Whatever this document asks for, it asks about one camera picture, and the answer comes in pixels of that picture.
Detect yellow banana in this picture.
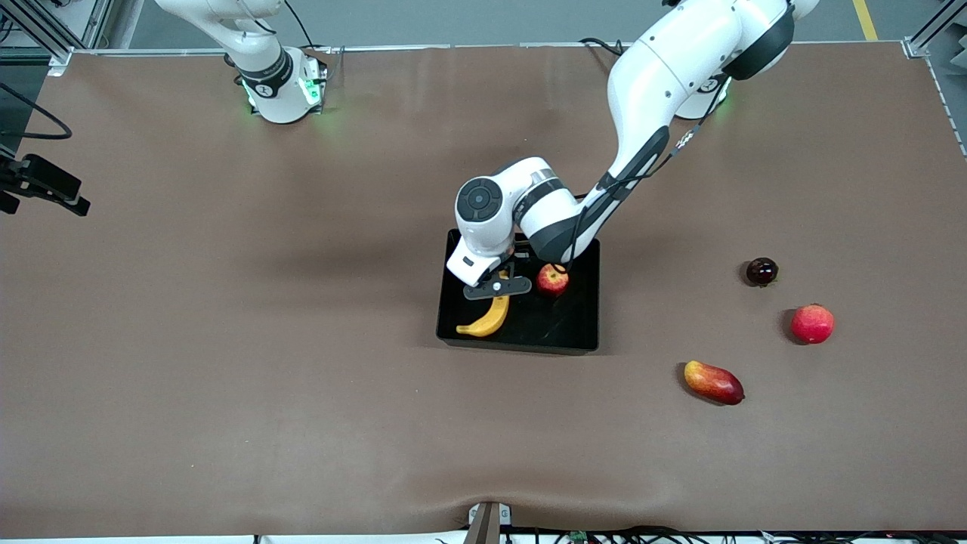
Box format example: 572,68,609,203
456,270,511,338

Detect red yellow apple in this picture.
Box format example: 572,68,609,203
536,263,570,297

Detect black plastic box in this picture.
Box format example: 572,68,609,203
436,229,601,355

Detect round red apple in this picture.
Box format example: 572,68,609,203
790,303,836,345

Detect brown table mat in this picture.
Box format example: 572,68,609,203
0,42,967,539

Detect red yellow mango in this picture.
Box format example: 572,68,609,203
684,360,746,406

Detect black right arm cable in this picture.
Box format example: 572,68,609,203
0,82,74,141

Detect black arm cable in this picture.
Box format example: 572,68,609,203
555,72,728,274
0,82,74,141

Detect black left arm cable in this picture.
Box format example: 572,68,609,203
555,72,728,274

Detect aluminium frame profile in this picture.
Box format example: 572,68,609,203
0,0,114,76
904,0,967,159

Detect black left base cable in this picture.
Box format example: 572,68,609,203
580,36,629,58

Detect black base cable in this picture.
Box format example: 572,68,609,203
281,0,333,54
580,36,629,58

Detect black right base cable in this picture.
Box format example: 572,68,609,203
281,0,333,54

